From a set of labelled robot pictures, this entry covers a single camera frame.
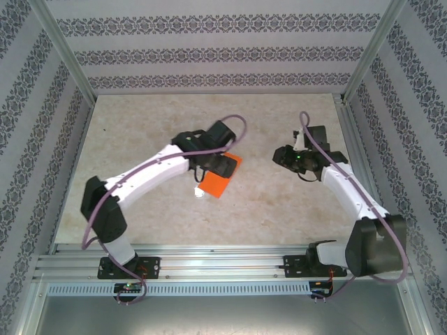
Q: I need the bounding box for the aluminium side rail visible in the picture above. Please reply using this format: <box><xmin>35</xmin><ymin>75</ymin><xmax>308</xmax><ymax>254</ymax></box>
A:
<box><xmin>333</xmin><ymin>93</ymin><xmax>398</xmax><ymax>251</ymax></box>

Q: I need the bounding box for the slotted grey cable duct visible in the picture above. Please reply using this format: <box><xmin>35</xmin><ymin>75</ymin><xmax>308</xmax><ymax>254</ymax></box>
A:
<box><xmin>47</xmin><ymin>282</ymin><xmax>332</xmax><ymax>297</ymax></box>

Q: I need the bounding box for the circuit board with green light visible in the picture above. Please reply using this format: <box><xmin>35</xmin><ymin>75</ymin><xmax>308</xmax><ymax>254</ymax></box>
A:
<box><xmin>114</xmin><ymin>282</ymin><xmax>142</xmax><ymax>294</ymax></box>

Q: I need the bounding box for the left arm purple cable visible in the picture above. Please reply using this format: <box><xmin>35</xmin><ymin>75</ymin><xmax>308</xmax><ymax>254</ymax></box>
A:
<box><xmin>82</xmin><ymin>114</ymin><xmax>248</xmax><ymax>307</ymax></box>

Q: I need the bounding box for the aluminium frame post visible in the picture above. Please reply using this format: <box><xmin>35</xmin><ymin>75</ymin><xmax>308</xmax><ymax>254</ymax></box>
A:
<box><xmin>27</xmin><ymin>0</ymin><xmax>98</xmax><ymax>103</ymax></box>
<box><xmin>342</xmin><ymin>0</ymin><xmax>409</xmax><ymax>104</ymax></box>

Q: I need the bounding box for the orange square paper sheet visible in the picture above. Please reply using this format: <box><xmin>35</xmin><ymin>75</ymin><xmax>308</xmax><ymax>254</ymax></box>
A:
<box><xmin>196</xmin><ymin>152</ymin><xmax>243</xmax><ymax>200</ymax></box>

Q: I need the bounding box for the aluminium mounting rail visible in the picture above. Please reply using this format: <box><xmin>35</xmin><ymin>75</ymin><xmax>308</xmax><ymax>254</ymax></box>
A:
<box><xmin>33</xmin><ymin>244</ymin><xmax>415</xmax><ymax>282</ymax></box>

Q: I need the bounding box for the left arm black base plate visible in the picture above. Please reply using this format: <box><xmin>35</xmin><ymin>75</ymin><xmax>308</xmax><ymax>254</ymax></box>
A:
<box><xmin>97</xmin><ymin>256</ymin><xmax>161</xmax><ymax>280</ymax></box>

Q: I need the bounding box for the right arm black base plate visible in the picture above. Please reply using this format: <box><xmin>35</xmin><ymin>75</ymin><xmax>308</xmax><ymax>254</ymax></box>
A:
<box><xmin>283</xmin><ymin>254</ymin><xmax>349</xmax><ymax>278</ymax></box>

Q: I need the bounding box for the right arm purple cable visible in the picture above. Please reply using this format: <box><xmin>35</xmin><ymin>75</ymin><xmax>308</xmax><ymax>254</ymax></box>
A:
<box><xmin>299</xmin><ymin>110</ymin><xmax>409</xmax><ymax>303</ymax></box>

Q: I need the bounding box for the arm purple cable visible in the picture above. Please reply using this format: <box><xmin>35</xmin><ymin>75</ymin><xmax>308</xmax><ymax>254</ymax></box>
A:
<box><xmin>82</xmin><ymin>114</ymin><xmax>248</xmax><ymax>307</ymax></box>
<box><xmin>299</xmin><ymin>110</ymin><xmax>409</xmax><ymax>303</ymax></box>

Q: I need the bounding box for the grey metal panel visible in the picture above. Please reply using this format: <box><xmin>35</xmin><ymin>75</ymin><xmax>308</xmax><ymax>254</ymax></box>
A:
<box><xmin>34</xmin><ymin>295</ymin><xmax>415</xmax><ymax>335</ymax></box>

